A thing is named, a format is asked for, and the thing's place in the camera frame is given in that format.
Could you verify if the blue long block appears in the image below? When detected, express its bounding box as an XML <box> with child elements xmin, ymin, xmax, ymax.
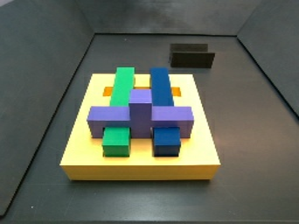
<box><xmin>149</xmin><ymin>67</ymin><xmax>181</xmax><ymax>157</ymax></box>

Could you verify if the purple cross block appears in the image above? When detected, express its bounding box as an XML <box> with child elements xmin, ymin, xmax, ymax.
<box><xmin>86</xmin><ymin>89</ymin><xmax>193</xmax><ymax>138</ymax></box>

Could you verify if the black foam block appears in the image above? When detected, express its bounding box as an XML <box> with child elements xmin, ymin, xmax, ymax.
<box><xmin>169</xmin><ymin>44</ymin><xmax>215</xmax><ymax>68</ymax></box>

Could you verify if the green long block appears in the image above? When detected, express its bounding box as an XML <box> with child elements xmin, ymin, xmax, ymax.
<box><xmin>101</xmin><ymin>67</ymin><xmax>134</xmax><ymax>157</ymax></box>

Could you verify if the yellow base board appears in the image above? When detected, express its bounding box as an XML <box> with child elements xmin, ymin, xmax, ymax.
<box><xmin>60</xmin><ymin>73</ymin><xmax>220</xmax><ymax>180</ymax></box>

